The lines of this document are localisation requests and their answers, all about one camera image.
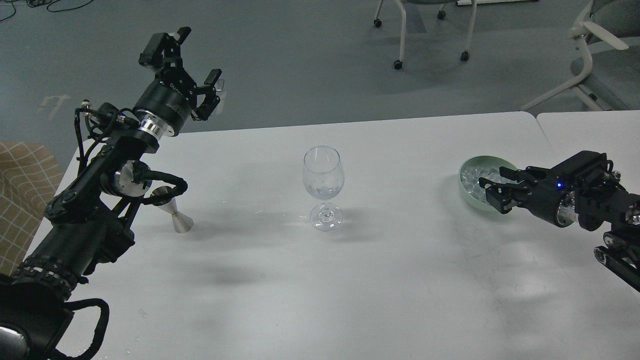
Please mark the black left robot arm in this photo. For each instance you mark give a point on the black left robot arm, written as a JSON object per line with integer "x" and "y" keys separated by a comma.
{"x": 91, "y": 219}

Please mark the clear wine glass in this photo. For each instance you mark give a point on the clear wine glass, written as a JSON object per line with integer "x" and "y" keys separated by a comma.
{"x": 323, "y": 177}

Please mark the pile of clear ice cubes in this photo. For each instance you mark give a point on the pile of clear ice cubes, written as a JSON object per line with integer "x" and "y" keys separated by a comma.
{"x": 471, "y": 175}

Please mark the tan checkered chair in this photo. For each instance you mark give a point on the tan checkered chair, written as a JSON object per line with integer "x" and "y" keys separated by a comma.
{"x": 29, "y": 178}

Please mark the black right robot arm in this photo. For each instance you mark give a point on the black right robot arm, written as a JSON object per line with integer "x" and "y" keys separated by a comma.
{"x": 583, "y": 189}

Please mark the steel double jigger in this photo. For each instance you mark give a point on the steel double jigger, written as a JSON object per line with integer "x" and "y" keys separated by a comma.
{"x": 181, "y": 222}

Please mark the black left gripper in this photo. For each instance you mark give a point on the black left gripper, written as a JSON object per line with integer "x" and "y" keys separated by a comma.
{"x": 172, "y": 96}

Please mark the white grey office chair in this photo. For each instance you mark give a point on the white grey office chair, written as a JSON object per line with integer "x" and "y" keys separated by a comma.
{"x": 606, "y": 73}

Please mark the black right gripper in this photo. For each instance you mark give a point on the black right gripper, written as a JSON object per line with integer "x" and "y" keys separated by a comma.
{"x": 541, "y": 191}

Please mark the green bowl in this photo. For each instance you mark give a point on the green bowl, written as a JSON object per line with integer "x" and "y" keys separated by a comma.
{"x": 482, "y": 161}

